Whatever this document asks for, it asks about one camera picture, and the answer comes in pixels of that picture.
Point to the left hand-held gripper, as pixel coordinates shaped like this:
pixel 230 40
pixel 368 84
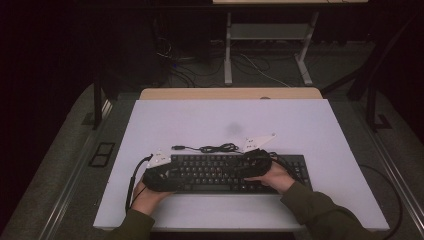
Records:
pixel 156 178

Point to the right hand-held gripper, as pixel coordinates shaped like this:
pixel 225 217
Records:
pixel 256 163

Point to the black computer keyboard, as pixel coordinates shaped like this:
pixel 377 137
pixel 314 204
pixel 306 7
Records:
pixel 206 173

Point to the person's left hand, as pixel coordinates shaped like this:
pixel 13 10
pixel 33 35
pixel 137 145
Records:
pixel 146 201

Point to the person's right hand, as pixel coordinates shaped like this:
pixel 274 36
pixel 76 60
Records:
pixel 276 180

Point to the black floor socket plate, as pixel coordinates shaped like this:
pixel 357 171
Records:
pixel 104 149

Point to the round grey table grommet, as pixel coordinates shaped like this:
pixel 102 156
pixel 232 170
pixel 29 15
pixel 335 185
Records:
pixel 265 98

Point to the wooden table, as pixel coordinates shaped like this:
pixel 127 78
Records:
pixel 200 94

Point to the black metal stand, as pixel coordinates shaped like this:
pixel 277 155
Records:
pixel 371 110
pixel 97 110

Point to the aluminium floor rail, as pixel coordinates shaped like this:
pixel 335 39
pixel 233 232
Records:
pixel 66 196
pixel 400 190

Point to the grey metal desk frame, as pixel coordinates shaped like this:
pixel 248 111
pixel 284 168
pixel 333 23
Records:
pixel 266 31

